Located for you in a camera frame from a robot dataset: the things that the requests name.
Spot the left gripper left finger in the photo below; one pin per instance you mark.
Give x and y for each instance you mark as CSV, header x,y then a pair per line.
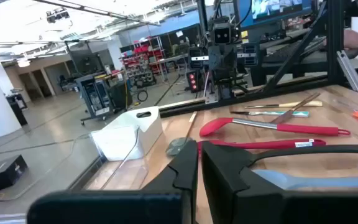
x,y
179,186

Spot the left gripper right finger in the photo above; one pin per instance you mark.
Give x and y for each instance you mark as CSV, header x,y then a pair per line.
x,y
228,186

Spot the red spoon with steel shaft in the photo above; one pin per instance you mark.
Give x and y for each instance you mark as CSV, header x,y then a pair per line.
x,y
306,129

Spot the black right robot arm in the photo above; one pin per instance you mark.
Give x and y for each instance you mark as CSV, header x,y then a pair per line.
x,y
225,84

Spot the computer tower with red fans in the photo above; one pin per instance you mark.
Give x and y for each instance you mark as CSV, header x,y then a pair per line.
x,y
194,81

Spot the red slotted spoon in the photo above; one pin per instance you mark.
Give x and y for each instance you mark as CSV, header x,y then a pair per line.
x,y
259,144

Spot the clear acrylic bin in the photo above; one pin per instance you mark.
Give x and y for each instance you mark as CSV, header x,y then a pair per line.
x,y
120,174

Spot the black desk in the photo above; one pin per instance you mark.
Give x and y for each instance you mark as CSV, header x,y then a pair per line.
x,y
291,53

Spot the white plastic bin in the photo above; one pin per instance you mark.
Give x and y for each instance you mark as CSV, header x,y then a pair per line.
x,y
126,140

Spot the computer monitor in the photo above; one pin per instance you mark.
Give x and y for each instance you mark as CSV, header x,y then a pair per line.
x,y
275,9

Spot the red parts shelf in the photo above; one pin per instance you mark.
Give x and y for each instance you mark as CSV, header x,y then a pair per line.
x,y
138,62

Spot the grey equipment cart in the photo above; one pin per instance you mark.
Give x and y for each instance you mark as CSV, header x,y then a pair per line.
x,y
95,96

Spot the silver aluminium strut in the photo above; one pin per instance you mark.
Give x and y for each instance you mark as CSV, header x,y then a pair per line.
x,y
351,71

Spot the black equipment box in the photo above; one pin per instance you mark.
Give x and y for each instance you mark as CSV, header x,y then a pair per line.
x,y
5,174

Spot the black trash bin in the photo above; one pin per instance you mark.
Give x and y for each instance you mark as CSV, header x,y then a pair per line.
x,y
17,112

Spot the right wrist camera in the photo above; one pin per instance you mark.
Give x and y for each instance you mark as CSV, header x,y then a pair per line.
x,y
222,34

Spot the black aluminium rig frame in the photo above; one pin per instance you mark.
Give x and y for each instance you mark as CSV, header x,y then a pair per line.
x,y
336,37

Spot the black ceiling camera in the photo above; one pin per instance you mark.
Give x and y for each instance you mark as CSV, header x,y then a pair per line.
x,y
57,15

